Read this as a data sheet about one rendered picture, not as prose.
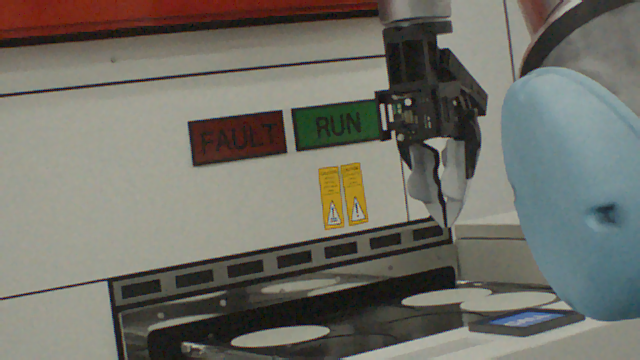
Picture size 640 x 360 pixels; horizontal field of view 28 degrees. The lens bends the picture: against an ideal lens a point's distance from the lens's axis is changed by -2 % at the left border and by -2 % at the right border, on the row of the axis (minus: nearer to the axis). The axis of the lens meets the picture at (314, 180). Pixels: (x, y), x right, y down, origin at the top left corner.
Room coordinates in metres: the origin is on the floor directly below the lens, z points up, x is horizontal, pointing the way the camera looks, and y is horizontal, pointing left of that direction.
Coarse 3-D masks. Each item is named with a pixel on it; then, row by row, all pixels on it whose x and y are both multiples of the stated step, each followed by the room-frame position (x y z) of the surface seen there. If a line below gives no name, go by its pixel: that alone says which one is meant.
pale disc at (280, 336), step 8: (280, 328) 1.33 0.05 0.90; (288, 328) 1.32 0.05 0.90; (296, 328) 1.32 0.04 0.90; (304, 328) 1.31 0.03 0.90; (312, 328) 1.31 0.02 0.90; (320, 328) 1.30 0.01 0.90; (248, 336) 1.30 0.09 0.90; (256, 336) 1.30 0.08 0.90; (264, 336) 1.29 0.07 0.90; (272, 336) 1.29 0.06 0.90; (280, 336) 1.28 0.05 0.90; (288, 336) 1.28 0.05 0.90; (296, 336) 1.27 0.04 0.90; (304, 336) 1.26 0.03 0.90; (312, 336) 1.26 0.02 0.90; (232, 344) 1.27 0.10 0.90; (240, 344) 1.26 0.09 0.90; (248, 344) 1.26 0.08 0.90; (256, 344) 1.25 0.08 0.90; (264, 344) 1.25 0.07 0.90; (272, 344) 1.24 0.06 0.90; (280, 344) 1.24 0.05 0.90
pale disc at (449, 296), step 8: (464, 288) 1.44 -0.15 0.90; (472, 288) 1.44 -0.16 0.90; (480, 288) 1.43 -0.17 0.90; (416, 296) 1.43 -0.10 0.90; (424, 296) 1.42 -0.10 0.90; (432, 296) 1.42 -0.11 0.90; (440, 296) 1.41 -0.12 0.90; (448, 296) 1.40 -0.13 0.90; (456, 296) 1.39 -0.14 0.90; (464, 296) 1.39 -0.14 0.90; (472, 296) 1.38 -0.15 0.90; (480, 296) 1.37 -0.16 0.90; (408, 304) 1.38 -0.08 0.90; (416, 304) 1.38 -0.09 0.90; (424, 304) 1.37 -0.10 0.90; (432, 304) 1.36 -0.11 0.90; (440, 304) 1.36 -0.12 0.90
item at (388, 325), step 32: (448, 288) 1.46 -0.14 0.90; (512, 288) 1.40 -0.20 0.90; (544, 288) 1.36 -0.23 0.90; (320, 320) 1.35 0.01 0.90; (352, 320) 1.33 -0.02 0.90; (384, 320) 1.30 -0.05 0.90; (416, 320) 1.28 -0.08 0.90; (448, 320) 1.25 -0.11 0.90; (256, 352) 1.21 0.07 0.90; (288, 352) 1.19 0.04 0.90; (320, 352) 1.17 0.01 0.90; (352, 352) 1.15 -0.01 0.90
